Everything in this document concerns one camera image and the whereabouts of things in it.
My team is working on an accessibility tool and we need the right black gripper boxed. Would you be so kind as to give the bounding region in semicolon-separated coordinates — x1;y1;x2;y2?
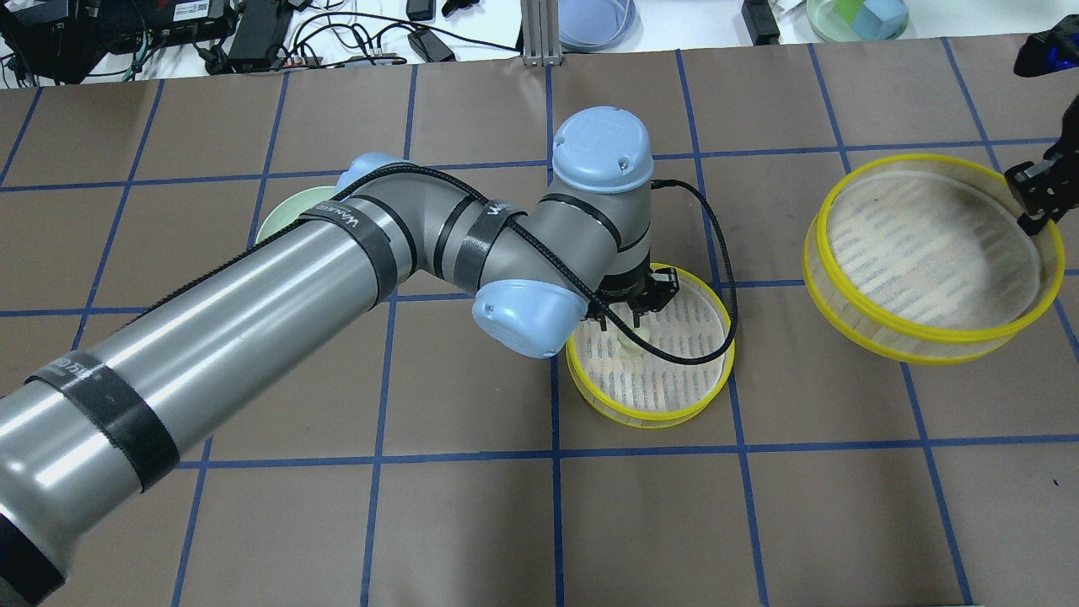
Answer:
1003;141;1078;238

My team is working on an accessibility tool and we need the green sponge block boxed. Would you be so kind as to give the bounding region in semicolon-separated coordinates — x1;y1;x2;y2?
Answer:
817;1;870;42

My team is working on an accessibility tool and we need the black power adapter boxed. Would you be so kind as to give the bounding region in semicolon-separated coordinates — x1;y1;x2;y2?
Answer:
228;1;293;73

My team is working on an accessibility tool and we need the white bun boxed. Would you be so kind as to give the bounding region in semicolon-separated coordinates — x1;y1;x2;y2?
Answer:
614;331;648;360

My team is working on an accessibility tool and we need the aluminium frame post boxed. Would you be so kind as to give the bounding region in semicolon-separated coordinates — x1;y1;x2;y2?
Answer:
520;0;563;67

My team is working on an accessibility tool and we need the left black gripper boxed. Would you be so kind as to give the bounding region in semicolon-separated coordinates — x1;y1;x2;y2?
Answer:
596;261;675;333

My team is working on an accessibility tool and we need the yellow bamboo steamer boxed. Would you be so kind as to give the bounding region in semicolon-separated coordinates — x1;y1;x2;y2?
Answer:
566;263;736;429
802;153;1066;365

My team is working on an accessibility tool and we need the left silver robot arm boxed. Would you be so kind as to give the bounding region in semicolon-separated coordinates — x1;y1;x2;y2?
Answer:
1;106;654;606

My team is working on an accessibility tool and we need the blue plate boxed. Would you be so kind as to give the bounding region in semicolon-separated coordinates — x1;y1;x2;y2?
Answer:
556;1;637;51

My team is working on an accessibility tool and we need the blue sponge block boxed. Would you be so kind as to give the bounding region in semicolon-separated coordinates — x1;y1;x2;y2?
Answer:
856;0;909;40

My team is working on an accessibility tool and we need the green glass bowl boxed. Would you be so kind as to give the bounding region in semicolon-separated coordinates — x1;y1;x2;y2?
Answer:
805;1;910;42

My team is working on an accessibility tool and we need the pale green plate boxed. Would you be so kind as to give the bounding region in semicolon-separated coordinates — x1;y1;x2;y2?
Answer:
255;185;336;244

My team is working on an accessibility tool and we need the small black power brick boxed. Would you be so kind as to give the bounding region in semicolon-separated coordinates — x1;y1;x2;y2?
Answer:
741;0;781;46

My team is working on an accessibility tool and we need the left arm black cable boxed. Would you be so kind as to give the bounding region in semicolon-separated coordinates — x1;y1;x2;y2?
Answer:
244;162;739;367

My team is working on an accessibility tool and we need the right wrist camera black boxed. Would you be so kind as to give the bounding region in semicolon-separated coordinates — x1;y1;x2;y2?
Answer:
1012;28;1078;78

